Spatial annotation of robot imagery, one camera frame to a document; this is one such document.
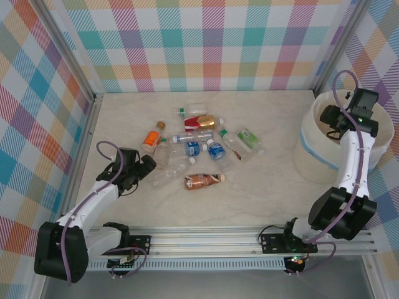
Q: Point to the aluminium frame post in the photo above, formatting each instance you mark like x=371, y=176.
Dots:
x=343, y=40
x=65, y=46

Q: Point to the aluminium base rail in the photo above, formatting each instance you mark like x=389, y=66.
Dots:
x=202, y=243

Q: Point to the orange bottle brown cap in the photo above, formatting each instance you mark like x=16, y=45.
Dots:
x=152, y=138

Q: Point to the small electronics board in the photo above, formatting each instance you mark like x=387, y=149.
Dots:
x=123, y=261
x=296, y=261

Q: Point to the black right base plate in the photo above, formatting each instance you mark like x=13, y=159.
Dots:
x=272, y=243

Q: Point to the yellowish clear bottle green cap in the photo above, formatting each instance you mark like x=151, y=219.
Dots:
x=161, y=155

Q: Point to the clear plastic bottle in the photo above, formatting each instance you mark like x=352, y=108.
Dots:
x=162, y=180

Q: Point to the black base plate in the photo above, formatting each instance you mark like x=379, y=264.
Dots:
x=272, y=243
x=141, y=244

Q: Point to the green label plastic bottle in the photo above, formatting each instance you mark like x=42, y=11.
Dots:
x=247, y=137

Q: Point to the aluminium table side rail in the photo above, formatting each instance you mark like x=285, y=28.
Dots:
x=82, y=149

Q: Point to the clear bottle red label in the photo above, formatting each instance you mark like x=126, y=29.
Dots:
x=233, y=144

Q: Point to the clear crushed bottle blue cap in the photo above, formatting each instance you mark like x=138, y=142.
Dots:
x=193, y=136

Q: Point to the white fabric bin blue stripe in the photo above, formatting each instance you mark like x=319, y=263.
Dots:
x=311, y=155

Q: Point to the copper brown bottle beige cap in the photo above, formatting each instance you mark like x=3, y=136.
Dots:
x=199, y=182

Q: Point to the blue label water bottle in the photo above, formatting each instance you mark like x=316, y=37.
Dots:
x=216, y=151
x=191, y=149

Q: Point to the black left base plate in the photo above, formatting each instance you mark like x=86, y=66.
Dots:
x=141, y=244

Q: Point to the red gold plastic bottle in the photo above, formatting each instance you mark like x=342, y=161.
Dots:
x=202, y=122

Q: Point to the clear bottle white green cap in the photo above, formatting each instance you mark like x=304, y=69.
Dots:
x=196, y=108

